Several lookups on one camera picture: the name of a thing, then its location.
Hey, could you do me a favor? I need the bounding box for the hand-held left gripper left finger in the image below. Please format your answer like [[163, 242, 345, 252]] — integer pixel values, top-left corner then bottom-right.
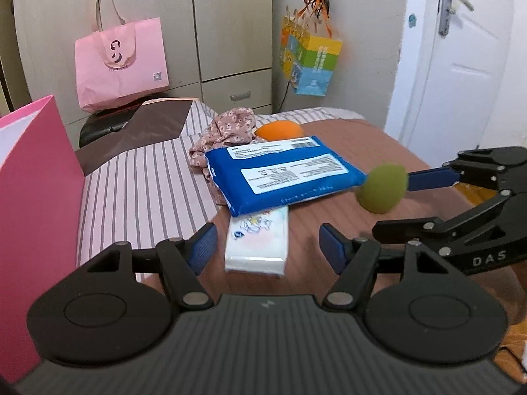
[[70, 222, 218, 311]]

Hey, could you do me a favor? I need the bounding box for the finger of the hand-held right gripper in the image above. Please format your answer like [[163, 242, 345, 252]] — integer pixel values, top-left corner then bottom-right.
[[373, 191, 527, 256], [405, 147, 527, 192]]

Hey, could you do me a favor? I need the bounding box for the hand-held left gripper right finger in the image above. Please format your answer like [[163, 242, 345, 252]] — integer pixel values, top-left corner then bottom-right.
[[319, 222, 458, 311]]

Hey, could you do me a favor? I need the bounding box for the green egg sponge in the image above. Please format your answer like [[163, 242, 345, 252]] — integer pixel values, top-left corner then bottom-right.
[[356, 164, 409, 215]]

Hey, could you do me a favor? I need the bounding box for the white tissue pack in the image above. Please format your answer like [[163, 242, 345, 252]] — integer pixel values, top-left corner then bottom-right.
[[225, 206, 289, 277]]

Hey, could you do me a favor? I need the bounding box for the pink floral scrunchie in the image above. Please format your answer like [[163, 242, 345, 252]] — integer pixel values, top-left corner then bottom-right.
[[188, 108, 264, 182]]

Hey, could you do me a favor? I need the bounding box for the orange egg sponge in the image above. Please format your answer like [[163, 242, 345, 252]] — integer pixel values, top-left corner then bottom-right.
[[255, 121, 304, 141]]

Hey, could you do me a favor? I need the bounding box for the pink cardboard box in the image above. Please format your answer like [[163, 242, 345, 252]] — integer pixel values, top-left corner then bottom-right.
[[0, 94, 86, 383]]

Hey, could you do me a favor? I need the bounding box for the striped bed sheet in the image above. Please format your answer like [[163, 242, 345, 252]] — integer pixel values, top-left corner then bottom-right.
[[74, 96, 367, 282]]

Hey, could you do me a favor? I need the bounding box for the blue wet wipes pack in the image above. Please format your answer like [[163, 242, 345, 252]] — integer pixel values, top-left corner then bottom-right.
[[205, 135, 366, 217]]

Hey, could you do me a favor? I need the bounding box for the white door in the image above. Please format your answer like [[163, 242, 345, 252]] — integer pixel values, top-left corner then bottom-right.
[[385, 0, 527, 161]]

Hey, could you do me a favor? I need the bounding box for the colourful gift bag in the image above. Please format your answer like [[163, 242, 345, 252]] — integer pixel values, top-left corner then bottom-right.
[[281, 6, 343, 96]]

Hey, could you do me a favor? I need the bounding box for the pink tote bag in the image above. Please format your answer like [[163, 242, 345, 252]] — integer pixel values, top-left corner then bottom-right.
[[75, 0, 170, 112]]

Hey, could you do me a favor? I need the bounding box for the grey wooden wardrobe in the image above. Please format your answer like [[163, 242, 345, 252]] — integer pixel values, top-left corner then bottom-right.
[[12, 0, 274, 141]]

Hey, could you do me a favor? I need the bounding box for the metal door handle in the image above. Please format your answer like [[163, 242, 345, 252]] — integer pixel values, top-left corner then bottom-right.
[[438, 0, 474, 36]]

